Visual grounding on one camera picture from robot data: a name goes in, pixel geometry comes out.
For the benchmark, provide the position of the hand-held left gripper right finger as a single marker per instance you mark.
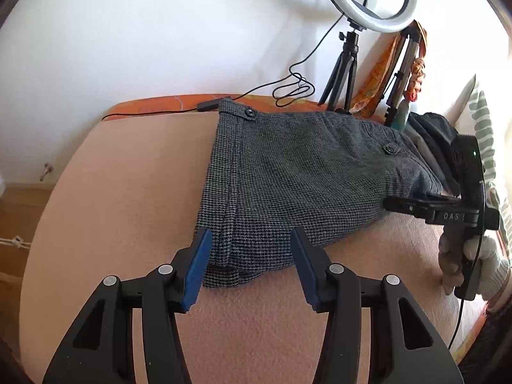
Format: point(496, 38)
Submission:
point(307, 272)

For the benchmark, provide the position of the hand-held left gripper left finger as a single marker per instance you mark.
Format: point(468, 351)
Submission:
point(195, 272)

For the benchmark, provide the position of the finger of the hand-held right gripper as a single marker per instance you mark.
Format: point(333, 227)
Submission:
point(416, 204)

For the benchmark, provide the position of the grey checked pants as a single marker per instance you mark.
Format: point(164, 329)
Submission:
point(296, 184)

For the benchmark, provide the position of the person's right hand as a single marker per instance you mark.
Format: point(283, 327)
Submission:
point(476, 266)

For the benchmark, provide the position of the pink blanket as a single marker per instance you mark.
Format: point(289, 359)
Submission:
point(168, 248)

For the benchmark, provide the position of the dark folded clothes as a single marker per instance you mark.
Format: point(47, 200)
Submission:
point(432, 136)

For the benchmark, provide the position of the green striped pillow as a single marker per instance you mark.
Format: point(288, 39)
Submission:
point(486, 128)

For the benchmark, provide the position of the orange patterned cloth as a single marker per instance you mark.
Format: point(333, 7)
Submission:
point(380, 80)

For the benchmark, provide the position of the black tripod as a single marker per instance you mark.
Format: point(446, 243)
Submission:
point(344, 72)

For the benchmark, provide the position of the orange patterned mattress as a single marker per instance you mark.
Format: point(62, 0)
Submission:
point(168, 104)

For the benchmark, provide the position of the metal wall hook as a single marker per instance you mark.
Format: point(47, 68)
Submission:
point(45, 171)

